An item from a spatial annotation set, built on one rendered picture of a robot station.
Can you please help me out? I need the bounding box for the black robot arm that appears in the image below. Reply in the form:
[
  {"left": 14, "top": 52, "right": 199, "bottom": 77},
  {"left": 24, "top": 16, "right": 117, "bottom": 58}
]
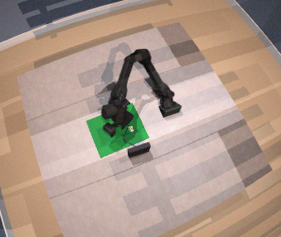
[{"left": 101, "top": 49, "right": 176, "bottom": 121}]

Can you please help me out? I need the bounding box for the black cooling fan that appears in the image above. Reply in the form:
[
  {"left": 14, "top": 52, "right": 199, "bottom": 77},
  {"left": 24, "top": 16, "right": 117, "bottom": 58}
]
[{"left": 128, "top": 142, "right": 151, "bottom": 157}]

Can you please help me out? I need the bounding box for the green circuit board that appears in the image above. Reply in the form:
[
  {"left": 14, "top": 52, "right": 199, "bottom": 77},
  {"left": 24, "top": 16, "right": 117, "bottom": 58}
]
[{"left": 86, "top": 103, "right": 149, "bottom": 158}]

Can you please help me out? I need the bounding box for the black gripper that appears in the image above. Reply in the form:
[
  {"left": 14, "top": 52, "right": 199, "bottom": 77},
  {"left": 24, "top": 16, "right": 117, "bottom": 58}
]
[{"left": 103, "top": 110, "right": 133, "bottom": 138}]

